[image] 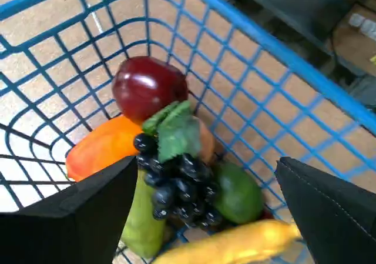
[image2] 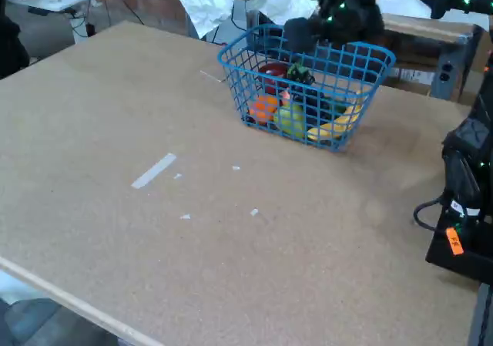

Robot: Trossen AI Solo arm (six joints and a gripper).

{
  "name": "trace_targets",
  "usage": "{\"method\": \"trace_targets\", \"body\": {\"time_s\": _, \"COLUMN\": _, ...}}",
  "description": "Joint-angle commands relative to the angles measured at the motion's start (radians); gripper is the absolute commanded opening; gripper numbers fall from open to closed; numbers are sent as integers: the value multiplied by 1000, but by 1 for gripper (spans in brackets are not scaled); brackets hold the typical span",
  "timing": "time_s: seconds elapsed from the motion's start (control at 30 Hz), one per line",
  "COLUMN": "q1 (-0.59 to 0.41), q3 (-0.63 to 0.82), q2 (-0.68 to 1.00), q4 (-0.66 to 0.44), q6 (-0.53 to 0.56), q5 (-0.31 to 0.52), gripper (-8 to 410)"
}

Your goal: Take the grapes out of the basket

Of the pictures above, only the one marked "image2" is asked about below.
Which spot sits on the black toy grapes with leaf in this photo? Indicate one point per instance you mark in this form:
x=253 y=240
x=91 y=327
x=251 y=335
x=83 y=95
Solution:
x=299 y=72

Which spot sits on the red toy pomegranate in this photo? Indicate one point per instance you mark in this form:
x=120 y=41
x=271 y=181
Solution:
x=271 y=74

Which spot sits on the orange toy fruit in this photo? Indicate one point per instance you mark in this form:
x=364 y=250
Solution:
x=262 y=109

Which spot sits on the yellow toy banana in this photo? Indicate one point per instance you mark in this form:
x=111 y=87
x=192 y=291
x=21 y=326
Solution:
x=335 y=126

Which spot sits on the thin white tape strip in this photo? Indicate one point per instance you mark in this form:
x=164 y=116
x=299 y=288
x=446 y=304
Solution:
x=211 y=76

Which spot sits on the small white tape piece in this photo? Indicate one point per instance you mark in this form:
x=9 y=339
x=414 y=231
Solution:
x=254 y=212

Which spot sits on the long white tape strip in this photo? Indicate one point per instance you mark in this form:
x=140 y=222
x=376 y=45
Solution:
x=154 y=170

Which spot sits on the large black chair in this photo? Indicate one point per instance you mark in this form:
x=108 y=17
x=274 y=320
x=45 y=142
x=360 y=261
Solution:
x=11 y=45

